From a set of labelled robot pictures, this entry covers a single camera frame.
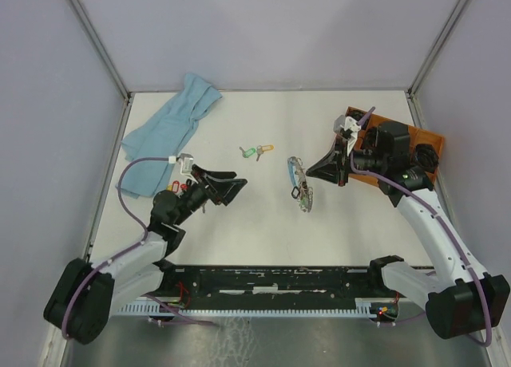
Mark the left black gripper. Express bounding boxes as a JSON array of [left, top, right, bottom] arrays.
[[172, 164, 247, 225]]

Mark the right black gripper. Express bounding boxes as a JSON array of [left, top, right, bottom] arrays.
[[307, 136, 387, 187]]

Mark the large keyring with blue handle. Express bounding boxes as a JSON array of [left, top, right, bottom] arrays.
[[287, 156, 313, 213]]

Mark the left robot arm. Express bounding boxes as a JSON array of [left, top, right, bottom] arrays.
[[43, 164, 248, 345]]

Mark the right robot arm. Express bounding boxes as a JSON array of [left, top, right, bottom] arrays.
[[306, 116, 510, 339]]

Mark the yellow tagged key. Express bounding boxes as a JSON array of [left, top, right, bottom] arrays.
[[256, 144, 275, 161]]

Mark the light blue cloth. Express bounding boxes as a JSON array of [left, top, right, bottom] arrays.
[[121, 73, 222, 199]]

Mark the orange wooden compartment tray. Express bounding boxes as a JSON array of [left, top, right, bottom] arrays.
[[341, 107, 445, 191]]

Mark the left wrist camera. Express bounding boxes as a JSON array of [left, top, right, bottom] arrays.
[[168, 153, 194, 179]]

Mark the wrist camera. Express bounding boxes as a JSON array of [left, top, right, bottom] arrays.
[[334, 113, 369, 155], [168, 153, 194, 179]]

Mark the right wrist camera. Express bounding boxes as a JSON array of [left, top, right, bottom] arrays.
[[334, 113, 369, 155]]

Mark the colourful cable bundle in tray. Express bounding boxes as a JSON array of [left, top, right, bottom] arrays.
[[363, 127, 382, 148]]

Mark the black cable bundle in tray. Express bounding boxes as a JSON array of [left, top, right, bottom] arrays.
[[414, 143, 439, 172]]

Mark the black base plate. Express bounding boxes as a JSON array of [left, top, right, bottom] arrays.
[[150, 265, 404, 301]]

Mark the white slotted cable duct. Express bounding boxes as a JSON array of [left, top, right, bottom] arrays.
[[113, 298, 380, 315]]

